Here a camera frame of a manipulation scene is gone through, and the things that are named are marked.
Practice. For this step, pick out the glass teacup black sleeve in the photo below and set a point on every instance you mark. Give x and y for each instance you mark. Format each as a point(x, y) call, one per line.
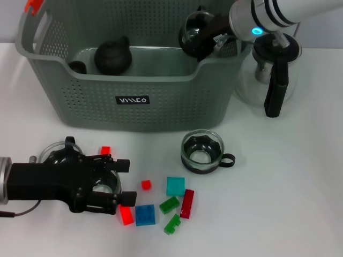
point(107, 184)
point(201, 154)
point(190, 34)
point(53, 154)

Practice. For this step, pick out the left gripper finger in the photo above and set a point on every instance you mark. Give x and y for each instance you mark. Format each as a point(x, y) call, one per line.
point(128, 198)
point(123, 166)

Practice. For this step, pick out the bright red rectangular brick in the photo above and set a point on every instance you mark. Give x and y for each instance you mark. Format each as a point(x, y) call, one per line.
point(126, 215)

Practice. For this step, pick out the small red cube brick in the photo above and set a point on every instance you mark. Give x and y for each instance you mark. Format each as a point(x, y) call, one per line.
point(146, 185)
point(105, 150)

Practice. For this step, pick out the grey perforated storage bin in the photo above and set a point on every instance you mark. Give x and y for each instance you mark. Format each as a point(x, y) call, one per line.
point(107, 112)

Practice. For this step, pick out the small black clay cup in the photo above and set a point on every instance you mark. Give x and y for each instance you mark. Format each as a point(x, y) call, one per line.
point(77, 67)

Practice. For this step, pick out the dark red long brick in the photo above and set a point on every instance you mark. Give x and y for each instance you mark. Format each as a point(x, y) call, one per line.
point(187, 203)

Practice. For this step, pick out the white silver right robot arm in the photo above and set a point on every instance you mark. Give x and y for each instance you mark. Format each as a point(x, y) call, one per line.
point(281, 10)

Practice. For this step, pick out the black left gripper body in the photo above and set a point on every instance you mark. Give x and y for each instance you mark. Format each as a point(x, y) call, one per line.
point(40, 182)

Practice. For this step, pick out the teal square brick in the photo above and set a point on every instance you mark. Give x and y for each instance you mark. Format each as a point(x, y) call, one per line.
point(175, 186)

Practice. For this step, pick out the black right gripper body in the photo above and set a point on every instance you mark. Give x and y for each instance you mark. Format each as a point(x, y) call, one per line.
point(221, 25)

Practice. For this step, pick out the green rectangular brick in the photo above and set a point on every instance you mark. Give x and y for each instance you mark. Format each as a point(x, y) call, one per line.
point(168, 205)

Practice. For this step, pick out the green L-shaped brick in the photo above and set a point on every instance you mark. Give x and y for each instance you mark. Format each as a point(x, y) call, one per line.
point(171, 226)

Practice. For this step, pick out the black clay teapot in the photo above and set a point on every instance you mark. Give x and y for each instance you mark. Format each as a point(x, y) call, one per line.
point(112, 57)

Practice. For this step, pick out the blue square brick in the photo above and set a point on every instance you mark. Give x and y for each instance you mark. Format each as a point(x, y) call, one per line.
point(144, 215)

